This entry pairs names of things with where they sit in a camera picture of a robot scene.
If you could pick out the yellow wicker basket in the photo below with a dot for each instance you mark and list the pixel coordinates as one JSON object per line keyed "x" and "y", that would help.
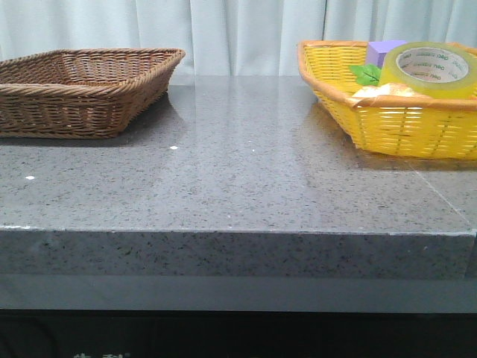
{"x": 398, "y": 126}

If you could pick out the yellow packing tape roll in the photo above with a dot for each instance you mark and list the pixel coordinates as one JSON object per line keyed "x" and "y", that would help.
{"x": 434, "y": 69}

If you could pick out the brown wicker basket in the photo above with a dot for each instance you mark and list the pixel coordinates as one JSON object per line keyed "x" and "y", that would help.
{"x": 92, "y": 93}

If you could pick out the white curtain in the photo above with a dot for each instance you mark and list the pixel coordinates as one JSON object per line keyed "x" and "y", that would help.
{"x": 236, "y": 38}

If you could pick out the green plastic leaf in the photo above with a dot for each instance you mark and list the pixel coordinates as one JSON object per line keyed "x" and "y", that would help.
{"x": 366, "y": 75}

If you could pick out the purple foam cube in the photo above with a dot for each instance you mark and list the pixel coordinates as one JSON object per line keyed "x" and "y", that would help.
{"x": 377, "y": 50}

